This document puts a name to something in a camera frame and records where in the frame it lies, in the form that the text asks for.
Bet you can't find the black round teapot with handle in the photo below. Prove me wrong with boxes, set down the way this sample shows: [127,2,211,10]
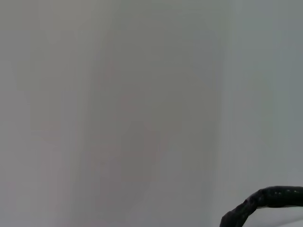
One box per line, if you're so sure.
[220,186,303,227]

